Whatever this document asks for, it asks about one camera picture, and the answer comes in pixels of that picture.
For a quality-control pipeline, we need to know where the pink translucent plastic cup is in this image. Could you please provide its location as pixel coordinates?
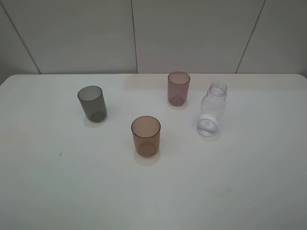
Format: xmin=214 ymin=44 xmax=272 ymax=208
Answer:
xmin=167 ymin=71 xmax=190 ymax=106

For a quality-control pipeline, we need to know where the grey translucent plastic cup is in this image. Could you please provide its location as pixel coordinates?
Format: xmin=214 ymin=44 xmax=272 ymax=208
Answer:
xmin=77 ymin=86 xmax=107 ymax=123

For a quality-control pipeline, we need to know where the clear plastic bottle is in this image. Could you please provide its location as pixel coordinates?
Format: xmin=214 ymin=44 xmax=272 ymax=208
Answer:
xmin=196 ymin=82 xmax=227 ymax=137

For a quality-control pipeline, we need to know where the brown translucent plastic cup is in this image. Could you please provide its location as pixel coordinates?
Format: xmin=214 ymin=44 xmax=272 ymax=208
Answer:
xmin=131 ymin=115 xmax=161 ymax=157

